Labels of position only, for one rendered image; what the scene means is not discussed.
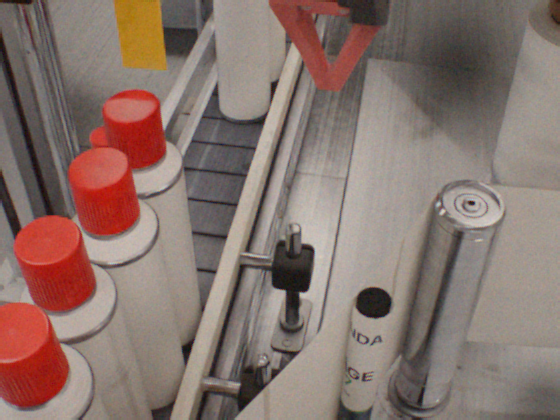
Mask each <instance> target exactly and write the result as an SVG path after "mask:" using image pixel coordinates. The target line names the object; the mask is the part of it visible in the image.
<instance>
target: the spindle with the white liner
mask: <svg viewBox="0 0 560 420"><path fill-rule="evenodd" d="M527 20H528V22H527V25H526V29H525V33H524V37H523V41H522V42H523V44H522V46H521V49H520V52H519V55H518V58H517V66H516V70H515V75H514V78H513V81H512V87H511V90H510V93H509V97H508V100H507V104H506V112H505V117H504V120H503V123H502V126H501V128H500V131H499V134H498V136H499V138H498V142H497V147H496V150H495V151H494V153H493V155H492V158H491V161H490V170H491V171H490V172H489V174H488V177H487V178H486V180H485V183H486V184H497V185H509V186H520V187H531V188H542V189H552V190H560V0H541V1H539V2H538V3H536V5H534V6H533V7H532V8H531V9H530V11H529V14H528V18H527Z"/></svg>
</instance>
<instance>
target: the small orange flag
mask: <svg viewBox="0 0 560 420"><path fill-rule="evenodd" d="M113 2H114V7H115V8H114V12H115V17H116V23H117V27H118V38H119V44H120V49H121V54H122V59H123V62H122V64H123V67H130V68H139V69H148V70H149V69H157V70H167V63H166V55H165V48H164V43H165V41H164V33H163V26H162V18H161V12H160V8H161V4H160V0H113Z"/></svg>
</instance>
